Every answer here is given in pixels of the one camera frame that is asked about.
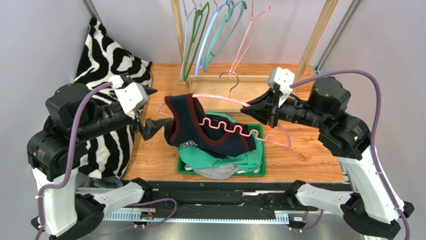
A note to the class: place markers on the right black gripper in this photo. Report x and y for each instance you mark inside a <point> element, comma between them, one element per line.
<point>273,109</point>

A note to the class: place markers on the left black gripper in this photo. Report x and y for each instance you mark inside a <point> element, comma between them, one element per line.
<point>151,127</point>

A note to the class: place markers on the navy maroon tank top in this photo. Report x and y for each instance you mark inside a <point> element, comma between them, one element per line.
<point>191,125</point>

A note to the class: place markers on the grey tank top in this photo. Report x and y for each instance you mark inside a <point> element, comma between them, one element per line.
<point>218,173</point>

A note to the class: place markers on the green tank top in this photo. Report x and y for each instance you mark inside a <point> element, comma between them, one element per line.
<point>251,162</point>

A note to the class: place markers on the pink wire hanger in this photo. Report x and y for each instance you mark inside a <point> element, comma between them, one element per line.
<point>247,40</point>

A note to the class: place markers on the green plastic hanger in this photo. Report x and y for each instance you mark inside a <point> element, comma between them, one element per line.
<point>198,27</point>

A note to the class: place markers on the blue white striped tank top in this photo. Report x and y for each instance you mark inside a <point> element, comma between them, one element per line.
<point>187,168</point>

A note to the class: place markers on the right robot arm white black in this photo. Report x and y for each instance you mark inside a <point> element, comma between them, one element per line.
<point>373,209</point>

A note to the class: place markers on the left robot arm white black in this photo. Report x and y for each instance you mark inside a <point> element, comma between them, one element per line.
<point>66,215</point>

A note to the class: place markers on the zebra print blanket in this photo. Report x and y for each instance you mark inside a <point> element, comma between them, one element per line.
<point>96,56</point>

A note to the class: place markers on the wooden clothes rack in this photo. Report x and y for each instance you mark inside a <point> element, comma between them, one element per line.
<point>208,86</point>

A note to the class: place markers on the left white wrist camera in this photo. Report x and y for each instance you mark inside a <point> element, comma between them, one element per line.
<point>128,102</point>

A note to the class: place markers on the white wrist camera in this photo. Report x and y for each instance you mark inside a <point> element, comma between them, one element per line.
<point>281,78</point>
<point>128,102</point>

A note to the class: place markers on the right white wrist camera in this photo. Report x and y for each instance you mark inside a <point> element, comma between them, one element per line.
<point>281,78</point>

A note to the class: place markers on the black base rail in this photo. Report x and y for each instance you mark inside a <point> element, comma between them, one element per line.
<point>228,202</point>

